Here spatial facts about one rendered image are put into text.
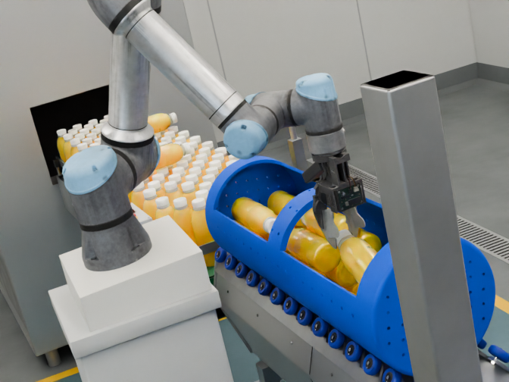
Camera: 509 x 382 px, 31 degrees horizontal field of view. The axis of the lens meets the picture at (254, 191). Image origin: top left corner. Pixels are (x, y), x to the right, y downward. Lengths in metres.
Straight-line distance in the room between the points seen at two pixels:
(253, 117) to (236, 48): 5.16
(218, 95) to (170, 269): 0.39
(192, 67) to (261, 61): 5.23
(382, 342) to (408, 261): 0.74
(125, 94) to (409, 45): 5.63
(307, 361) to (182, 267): 0.43
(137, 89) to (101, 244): 0.33
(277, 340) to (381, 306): 0.62
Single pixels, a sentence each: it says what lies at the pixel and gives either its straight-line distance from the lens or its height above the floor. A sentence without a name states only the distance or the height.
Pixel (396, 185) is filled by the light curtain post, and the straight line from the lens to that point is 1.01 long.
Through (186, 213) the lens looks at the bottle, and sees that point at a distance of 2.73.
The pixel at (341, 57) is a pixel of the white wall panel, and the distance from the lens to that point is 7.23.
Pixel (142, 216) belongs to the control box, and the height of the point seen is 1.10.
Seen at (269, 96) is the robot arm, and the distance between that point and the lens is 1.86.
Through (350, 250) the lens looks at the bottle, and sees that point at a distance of 1.90.
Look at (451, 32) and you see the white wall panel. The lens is 7.67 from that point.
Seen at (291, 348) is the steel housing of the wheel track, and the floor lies 0.87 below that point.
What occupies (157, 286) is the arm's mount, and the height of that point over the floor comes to 1.20.
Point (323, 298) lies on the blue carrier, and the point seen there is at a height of 1.10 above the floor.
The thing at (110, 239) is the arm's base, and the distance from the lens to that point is 1.96.
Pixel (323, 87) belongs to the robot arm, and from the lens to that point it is 1.81.
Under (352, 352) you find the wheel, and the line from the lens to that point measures 1.98.
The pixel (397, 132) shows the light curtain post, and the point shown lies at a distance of 0.98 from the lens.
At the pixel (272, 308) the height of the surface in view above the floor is 0.92.
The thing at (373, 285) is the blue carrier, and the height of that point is 1.18.
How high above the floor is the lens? 1.93
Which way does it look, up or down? 18 degrees down
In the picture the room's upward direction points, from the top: 13 degrees counter-clockwise
